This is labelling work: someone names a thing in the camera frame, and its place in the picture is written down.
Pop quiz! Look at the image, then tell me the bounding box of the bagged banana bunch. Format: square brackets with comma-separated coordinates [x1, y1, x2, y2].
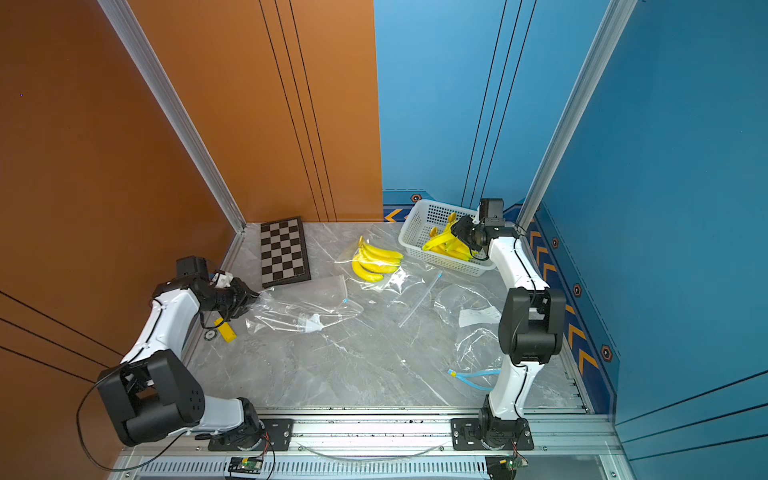
[333, 236, 440, 301]

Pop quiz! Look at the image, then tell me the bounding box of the clear zip-top bag blue seal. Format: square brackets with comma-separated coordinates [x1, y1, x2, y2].
[446, 326, 511, 394]

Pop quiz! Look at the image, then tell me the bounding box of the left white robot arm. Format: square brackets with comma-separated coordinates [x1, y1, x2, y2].
[96, 256, 266, 451]

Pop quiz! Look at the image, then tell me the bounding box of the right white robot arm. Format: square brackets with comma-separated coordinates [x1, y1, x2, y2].
[451, 216, 566, 450]

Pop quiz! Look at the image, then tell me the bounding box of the small yellow block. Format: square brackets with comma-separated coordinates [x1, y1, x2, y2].
[215, 318, 237, 343]

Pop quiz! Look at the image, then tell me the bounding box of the white plastic basket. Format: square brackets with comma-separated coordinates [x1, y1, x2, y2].
[398, 199, 497, 277]

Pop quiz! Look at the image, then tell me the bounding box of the brown checkered chessboard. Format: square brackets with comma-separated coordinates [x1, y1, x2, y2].
[259, 217, 311, 288]

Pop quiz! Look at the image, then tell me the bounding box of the left green circuit board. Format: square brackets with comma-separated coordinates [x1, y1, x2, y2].
[227, 457, 264, 476]

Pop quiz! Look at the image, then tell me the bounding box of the green circuit board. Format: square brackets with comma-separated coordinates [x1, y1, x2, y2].
[227, 457, 264, 476]
[485, 456, 529, 480]

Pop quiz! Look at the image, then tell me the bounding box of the right green circuit board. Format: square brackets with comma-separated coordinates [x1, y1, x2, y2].
[485, 456, 529, 480]

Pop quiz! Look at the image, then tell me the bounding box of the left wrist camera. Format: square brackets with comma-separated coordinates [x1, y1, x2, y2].
[211, 271, 234, 289]

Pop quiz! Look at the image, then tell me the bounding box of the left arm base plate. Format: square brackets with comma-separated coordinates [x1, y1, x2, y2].
[207, 417, 294, 452]

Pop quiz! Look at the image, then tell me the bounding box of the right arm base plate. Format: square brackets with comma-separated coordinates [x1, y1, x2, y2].
[450, 417, 535, 451]

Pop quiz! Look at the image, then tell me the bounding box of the aluminium front rail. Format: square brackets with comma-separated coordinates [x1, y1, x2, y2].
[119, 407, 625, 460]

